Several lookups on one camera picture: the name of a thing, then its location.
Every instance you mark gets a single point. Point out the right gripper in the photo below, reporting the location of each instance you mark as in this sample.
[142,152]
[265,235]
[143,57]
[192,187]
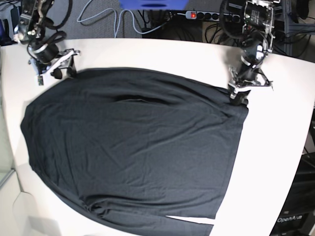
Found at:
[63,61]

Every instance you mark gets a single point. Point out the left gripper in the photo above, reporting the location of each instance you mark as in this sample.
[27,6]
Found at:
[242,82]

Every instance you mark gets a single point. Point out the dark long-sleeve T-shirt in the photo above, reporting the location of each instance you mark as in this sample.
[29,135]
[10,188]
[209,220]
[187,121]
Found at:
[136,150]

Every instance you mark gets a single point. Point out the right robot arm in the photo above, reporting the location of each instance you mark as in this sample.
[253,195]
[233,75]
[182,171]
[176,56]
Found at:
[41,36]

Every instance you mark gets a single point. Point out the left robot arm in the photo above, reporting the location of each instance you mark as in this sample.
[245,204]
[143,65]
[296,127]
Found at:
[256,41]

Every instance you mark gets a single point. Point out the blue plastic bin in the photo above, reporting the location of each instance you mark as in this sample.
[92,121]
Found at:
[153,4]

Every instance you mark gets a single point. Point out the glass side panel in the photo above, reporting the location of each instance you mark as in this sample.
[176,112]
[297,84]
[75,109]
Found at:
[6,155]

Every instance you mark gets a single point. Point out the black OpenArm control box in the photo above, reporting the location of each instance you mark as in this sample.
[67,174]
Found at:
[297,217]

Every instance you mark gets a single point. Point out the aluminium frame post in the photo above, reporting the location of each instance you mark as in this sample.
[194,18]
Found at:
[287,19]

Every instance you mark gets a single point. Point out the grey power strip red switch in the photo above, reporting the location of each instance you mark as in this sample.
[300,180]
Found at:
[210,16]

